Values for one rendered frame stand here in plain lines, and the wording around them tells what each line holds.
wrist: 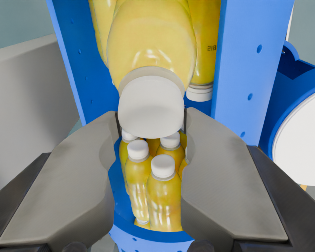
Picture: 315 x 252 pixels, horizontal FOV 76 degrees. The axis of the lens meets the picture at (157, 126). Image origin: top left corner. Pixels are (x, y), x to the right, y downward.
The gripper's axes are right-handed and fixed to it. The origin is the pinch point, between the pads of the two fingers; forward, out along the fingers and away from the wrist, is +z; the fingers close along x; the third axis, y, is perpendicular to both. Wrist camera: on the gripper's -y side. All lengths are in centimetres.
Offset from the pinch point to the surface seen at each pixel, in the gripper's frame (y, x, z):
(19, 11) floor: -7, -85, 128
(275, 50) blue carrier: -1.4, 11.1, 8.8
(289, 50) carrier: 11, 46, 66
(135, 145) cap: 16.4, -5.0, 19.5
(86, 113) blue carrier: 9.4, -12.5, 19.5
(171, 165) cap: 16.3, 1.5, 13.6
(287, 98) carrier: 12.5, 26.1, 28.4
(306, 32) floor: 14, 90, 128
